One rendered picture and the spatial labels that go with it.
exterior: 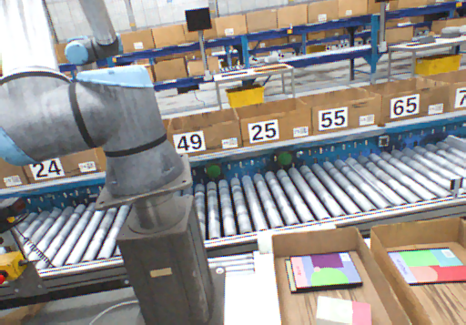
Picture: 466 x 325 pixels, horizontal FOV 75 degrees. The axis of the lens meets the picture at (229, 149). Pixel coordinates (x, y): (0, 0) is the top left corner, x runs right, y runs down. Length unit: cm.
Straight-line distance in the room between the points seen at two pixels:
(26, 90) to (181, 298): 61
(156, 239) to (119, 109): 32
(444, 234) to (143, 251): 94
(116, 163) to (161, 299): 39
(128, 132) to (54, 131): 14
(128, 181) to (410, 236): 90
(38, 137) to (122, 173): 18
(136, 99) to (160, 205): 26
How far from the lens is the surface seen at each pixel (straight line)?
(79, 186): 181
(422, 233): 120
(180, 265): 82
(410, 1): 731
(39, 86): 74
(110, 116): 68
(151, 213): 78
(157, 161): 70
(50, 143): 71
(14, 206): 122
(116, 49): 147
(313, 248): 112
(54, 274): 142
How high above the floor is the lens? 150
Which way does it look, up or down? 21 degrees down
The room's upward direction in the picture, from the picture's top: 9 degrees counter-clockwise
